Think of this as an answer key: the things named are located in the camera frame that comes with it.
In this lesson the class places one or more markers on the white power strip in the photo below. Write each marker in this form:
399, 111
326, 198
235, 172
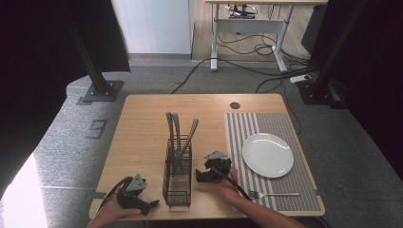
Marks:
300, 78

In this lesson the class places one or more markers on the white round plate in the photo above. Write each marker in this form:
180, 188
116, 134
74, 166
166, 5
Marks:
267, 155

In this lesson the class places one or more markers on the black curtain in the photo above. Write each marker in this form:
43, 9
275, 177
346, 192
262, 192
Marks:
38, 63
374, 79

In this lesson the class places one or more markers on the black metal stand with base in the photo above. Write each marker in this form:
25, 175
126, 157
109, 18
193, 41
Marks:
320, 88
99, 85

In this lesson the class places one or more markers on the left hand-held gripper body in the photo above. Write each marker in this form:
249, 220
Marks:
130, 196

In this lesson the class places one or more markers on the white height-adjustable desk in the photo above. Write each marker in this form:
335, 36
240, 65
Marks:
250, 26

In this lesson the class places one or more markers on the grey floor outlet cover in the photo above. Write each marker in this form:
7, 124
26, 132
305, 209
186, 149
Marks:
97, 129

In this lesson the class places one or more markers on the person's left hand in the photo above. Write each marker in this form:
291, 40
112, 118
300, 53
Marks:
109, 212

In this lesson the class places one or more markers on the device under white desk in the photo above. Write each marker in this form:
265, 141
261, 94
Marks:
241, 10

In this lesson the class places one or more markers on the silver fork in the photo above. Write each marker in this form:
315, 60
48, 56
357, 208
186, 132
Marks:
278, 194

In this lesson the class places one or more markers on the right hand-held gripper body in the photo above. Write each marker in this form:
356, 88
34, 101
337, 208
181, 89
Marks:
218, 166

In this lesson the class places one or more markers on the person's right hand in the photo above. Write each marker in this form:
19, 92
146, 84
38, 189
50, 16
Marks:
230, 190

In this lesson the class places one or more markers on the grey striped placemat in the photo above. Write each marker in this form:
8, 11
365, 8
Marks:
297, 190

